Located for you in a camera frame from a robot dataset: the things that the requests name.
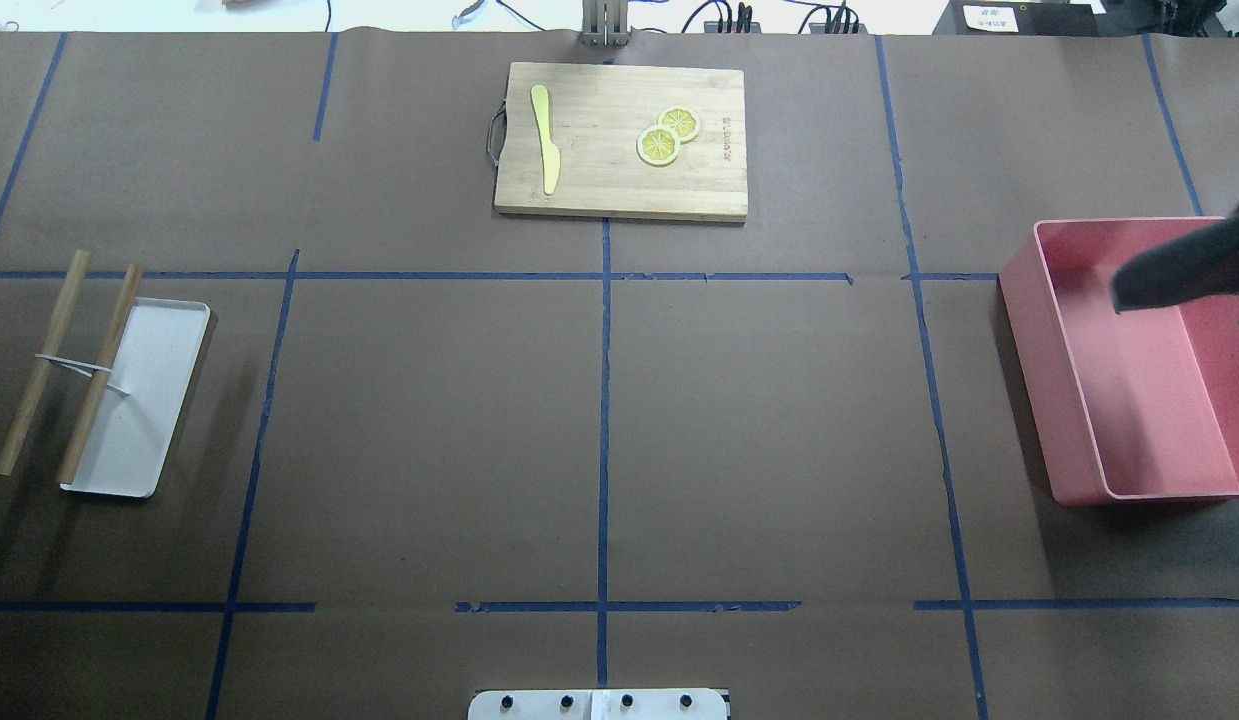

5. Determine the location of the pink and grey cloth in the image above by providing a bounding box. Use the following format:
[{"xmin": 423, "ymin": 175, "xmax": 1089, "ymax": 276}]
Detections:
[{"xmin": 1111, "ymin": 204, "xmax": 1239, "ymax": 314}]

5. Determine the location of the yellow plastic knife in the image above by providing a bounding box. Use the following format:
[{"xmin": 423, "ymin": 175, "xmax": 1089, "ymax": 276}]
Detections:
[{"xmin": 529, "ymin": 86, "xmax": 561, "ymax": 196}]

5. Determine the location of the lemon slice lower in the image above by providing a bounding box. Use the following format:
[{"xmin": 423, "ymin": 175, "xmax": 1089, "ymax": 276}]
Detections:
[{"xmin": 634, "ymin": 124, "xmax": 681, "ymax": 169}]

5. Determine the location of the lemon slice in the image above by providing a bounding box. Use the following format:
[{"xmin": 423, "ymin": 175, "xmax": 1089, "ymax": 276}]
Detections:
[
  {"xmin": 655, "ymin": 105, "xmax": 703, "ymax": 143},
  {"xmin": 634, "ymin": 124, "xmax": 681, "ymax": 169}
]

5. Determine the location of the lemon slice upper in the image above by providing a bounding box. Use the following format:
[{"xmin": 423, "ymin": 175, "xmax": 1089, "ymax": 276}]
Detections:
[{"xmin": 655, "ymin": 105, "xmax": 703, "ymax": 143}]

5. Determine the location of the white towel rack stand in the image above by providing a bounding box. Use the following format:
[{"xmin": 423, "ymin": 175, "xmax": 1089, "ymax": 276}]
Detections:
[{"xmin": 0, "ymin": 250, "xmax": 213, "ymax": 498}]

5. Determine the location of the pink plastic bin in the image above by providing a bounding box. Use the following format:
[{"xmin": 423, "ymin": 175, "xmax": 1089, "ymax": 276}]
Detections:
[{"xmin": 999, "ymin": 217, "xmax": 1239, "ymax": 506}]

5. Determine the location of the aluminium frame post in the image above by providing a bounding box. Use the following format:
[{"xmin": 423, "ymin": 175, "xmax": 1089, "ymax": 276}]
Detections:
[{"xmin": 581, "ymin": 0, "xmax": 631, "ymax": 47}]

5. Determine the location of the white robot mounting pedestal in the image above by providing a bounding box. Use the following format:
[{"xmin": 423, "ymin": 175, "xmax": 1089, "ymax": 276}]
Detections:
[{"xmin": 467, "ymin": 687, "xmax": 732, "ymax": 719}]

